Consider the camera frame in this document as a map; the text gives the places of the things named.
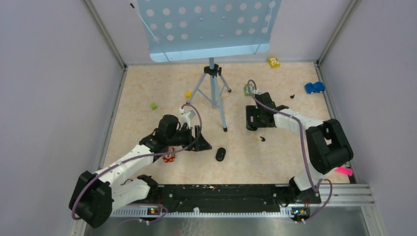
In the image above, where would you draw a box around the black earbuds charging case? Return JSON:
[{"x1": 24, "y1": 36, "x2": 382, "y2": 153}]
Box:
[{"x1": 215, "y1": 147, "x2": 226, "y2": 162}]

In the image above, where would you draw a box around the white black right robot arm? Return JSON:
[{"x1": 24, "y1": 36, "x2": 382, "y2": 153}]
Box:
[{"x1": 245, "y1": 92, "x2": 354, "y2": 203}]

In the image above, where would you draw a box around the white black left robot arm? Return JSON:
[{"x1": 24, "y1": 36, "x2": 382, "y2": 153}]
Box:
[{"x1": 69, "y1": 111, "x2": 211, "y2": 228}]

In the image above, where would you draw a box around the green monster toy block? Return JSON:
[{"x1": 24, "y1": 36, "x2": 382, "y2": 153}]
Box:
[{"x1": 243, "y1": 85, "x2": 254, "y2": 96}]

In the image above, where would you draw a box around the red owl number block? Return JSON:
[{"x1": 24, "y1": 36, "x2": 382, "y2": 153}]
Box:
[{"x1": 163, "y1": 147, "x2": 176, "y2": 163}]

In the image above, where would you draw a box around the yellow toy block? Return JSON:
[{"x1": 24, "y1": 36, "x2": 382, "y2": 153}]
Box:
[{"x1": 268, "y1": 57, "x2": 280, "y2": 68}]

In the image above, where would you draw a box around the blue toy car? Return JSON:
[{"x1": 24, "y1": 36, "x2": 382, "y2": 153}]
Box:
[{"x1": 304, "y1": 82, "x2": 326, "y2": 94}]

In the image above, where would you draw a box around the pink highlighter marker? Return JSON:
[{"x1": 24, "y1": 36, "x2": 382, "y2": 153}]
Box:
[{"x1": 335, "y1": 167, "x2": 353, "y2": 177}]

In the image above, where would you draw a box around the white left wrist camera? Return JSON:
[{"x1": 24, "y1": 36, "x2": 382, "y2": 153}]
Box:
[{"x1": 179, "y1": 109, "x2": 196, "y2": 128}]

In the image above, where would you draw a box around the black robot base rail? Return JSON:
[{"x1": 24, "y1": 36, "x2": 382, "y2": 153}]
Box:
[{"x1": 140, "y1": 184, "x2": 322, "y2": 213}]

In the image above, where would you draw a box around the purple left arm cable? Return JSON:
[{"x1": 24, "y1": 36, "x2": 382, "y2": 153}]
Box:
[{"x1": 71, "y1": 103, "x2": 203, "y2": 221}]

